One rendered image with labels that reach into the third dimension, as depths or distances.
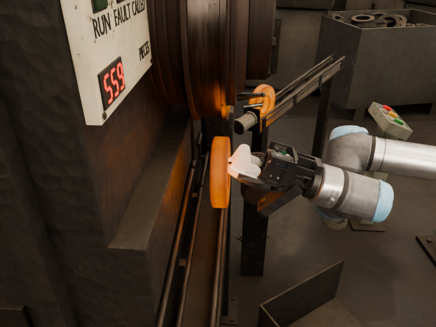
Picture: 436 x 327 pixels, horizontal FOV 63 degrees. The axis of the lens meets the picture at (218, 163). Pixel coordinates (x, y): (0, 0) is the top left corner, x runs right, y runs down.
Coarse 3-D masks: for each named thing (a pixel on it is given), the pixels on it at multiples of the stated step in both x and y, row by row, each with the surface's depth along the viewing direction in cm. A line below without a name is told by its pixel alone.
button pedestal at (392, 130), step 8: (376, 104) 165; (376, 112) 162; (376, 120) 159; (384, 120) 153; (376, 128) 167; (384, 128) 151; (392, 128) 149; (400, 128) 149; (408, 128) 150; (384, 136) 159; (392, 136) 159; (400, 136) 151; (408, 136) 151; (368, 176) 176; (376, 176) 170; (384, 176) 170; (352, 224) 185; (360, 224) 185; (368, 224) 185; (376, 224) 185
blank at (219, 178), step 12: (216, 144) 72; (228, 144) 74; (216, 156) 70; (228, 156) 75; (216, 168) 69; (216, 180) 69; (228, 180) 80; (216, 192) 70; (228, 192) 78; (216, 204) 73
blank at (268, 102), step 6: (264, 84) 140; (258, 90) 136; (264, 90) 137; (270, 90) 141; (270, 96) 142; (252, 102) 136; (258, 102) 137; (264, 102) 145; (270, 102) 144; (258, 108) 138; (264, 108) 145; (270, 108) 146; (264, 114) 143; (270, 114) 147
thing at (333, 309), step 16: (320, 272) 66; (336, 272) 70; (304, 288) 66; (320, 288) 69; (336, 288) 73; (272, 304) 62; (288, 304) 65; (304, 304) 69; (320, 304) 73; (336, 304) 74; (272, 320) 58; (288, 320) 68; (304, 320) 70; (320, 320) 71; (336, 320) 71; (352, 320) 71
